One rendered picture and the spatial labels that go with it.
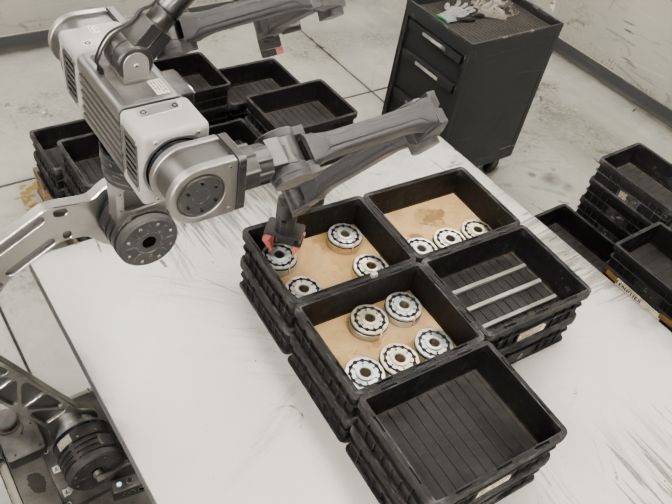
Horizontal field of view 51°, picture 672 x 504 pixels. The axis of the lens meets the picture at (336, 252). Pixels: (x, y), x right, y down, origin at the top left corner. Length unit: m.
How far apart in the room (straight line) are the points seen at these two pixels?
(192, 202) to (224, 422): 0.75
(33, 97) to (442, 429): 3.06
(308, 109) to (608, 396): 1.83
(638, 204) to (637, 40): 2.07
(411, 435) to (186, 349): 0.65
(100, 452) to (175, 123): 1.13
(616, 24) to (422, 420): 3.88
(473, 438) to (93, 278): 1.14
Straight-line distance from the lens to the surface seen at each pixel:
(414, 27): 3.42
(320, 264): 2.01
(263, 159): 1.28
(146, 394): 1.87
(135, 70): 1.36
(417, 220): 2.23
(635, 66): 5.17
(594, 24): 5.31
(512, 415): 1.83
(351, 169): 1.66
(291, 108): 3.24
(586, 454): 2.02
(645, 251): 3.08
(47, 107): 4.08
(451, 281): 2.07
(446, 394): 1.81
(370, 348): 1.84
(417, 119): 1.48
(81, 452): 2.13
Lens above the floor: 2.25
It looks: 44 degrees down
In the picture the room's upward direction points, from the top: 12 degrees clockwise
